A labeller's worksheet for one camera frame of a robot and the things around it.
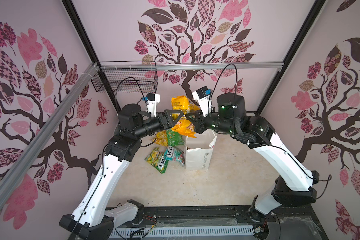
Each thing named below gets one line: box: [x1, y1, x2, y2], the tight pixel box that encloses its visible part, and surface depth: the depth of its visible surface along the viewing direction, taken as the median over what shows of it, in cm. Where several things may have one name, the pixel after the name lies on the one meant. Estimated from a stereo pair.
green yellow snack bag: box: [144, 147, 169, 174], surface depth 92 cm
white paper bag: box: [185, 129, 217, 171], surface depth 75 cm
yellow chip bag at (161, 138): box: [154, 130, 168, 147], surface depth 102 cm
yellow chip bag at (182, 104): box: [171, 95, 200, 138], surface depth 56 cm
